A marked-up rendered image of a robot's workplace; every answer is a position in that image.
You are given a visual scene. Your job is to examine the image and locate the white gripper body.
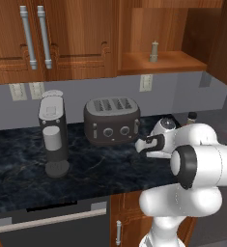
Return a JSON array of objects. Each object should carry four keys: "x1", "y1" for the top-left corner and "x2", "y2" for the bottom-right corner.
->
[{"x1": 134, "y1": 137, "x2": 151, "y2": 155}]

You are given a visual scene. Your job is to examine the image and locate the wooden base cabinet door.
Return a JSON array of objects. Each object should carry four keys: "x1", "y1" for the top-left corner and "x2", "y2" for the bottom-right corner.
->
[{"x1": 109, "y1": 189, "x2": 198, "y2": 247}]

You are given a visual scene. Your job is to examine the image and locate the open wooden cabinet door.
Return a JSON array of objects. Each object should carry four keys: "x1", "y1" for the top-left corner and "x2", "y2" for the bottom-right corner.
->
[{"x1": 207, "y1": 0, "x2": 227, "y2": 92}]

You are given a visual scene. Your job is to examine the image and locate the dark grey four-slot toaster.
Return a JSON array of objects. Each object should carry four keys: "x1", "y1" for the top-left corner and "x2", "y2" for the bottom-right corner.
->
[{"x1": 83, "y1": 96, "x2": 142, "y2": 146}]

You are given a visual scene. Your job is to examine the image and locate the dark-capped condiment bottle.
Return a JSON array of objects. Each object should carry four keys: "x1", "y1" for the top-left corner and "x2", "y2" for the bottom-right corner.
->
[{"x1": 185, "y1": 111, "x2": 198, "y2": 126}]

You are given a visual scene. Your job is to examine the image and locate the black and grey coffee machine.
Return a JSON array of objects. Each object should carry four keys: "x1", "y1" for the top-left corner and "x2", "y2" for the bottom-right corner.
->
[{"x1": 38, "y1": 89, "x2": 71, "y2": 179}]

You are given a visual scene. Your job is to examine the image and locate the grey pepper shaker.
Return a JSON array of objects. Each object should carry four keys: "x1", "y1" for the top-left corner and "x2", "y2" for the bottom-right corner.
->
[{"x1": 149, "y1": 40, "x2": 159, "y2": 64}]

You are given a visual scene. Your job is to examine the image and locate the beige wall outlet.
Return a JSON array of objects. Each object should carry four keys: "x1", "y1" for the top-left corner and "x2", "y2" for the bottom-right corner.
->
[
  {"x1": 28, "y1": 81, "x2": 46, "y2": 100},
  {"x1": 139, "y1": 73, "x2": 154, "y2": 94},
  {"x1": 9, "y1": 83, "x2": 28, "y2": 102}
]

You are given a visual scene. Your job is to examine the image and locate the small grey base cabinet handle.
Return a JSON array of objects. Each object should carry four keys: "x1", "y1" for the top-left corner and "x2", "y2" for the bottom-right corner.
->
[{"x1": 115, "y1": 220, "x2": 123, "y2": 247}]

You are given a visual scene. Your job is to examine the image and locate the open wooden wall cabinet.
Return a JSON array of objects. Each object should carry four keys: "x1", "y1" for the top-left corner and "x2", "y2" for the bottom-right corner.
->
[{"x1": 117, "y1": 0, "x2": 224, "y2": 77}]

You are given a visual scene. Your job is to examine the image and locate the silver dishwasher handle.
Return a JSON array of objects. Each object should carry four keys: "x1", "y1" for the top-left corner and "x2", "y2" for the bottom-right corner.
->
[{"x1": 0, "y1": 207, "x2": 108, "y2": 234}]

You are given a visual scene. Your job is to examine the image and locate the wooden wall cabinet door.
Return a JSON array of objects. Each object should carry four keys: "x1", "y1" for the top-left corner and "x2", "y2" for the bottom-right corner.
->
[
  {"x1": 37, "y1": 0, "x2": 120, "y2": 82},
  {"x1": 0, "y1": 0, "x2": 45, "y2": 86}
]

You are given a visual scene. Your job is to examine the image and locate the grey cabinet door handle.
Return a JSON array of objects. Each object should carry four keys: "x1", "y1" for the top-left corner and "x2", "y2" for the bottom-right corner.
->
[
  {"x1": 19, "y1": 5, "x2": 39, "y2": 70},
  {"x1": 37, "y1": 5, "x2": 53, "y2": 70}
]

